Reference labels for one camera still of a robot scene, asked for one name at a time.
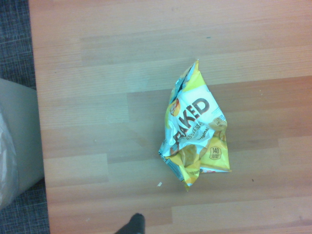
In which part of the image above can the yellow white baked chip bag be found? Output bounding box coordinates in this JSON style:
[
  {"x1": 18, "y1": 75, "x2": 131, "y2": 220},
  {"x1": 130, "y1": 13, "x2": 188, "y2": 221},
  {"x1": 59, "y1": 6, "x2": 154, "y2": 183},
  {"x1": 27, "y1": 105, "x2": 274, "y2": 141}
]
[{"x1": 157, "y1": 59, "x2": 232, "y2": 192}]

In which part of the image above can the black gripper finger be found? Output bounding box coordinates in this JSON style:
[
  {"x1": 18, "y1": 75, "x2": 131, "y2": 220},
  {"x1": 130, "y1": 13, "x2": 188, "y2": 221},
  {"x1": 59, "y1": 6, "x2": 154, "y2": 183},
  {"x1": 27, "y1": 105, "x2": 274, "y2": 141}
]
[{"x1": 114, "y1": 213, "x2": 146, "y2": 234}]

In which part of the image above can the grey plastic trash bin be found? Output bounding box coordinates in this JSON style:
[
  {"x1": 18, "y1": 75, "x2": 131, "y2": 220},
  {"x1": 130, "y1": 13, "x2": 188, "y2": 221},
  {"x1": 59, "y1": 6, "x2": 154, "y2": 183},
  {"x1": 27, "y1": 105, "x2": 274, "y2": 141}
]
[{"x1": 0, "y1": 78, "x2": 45, "y2": 211}]

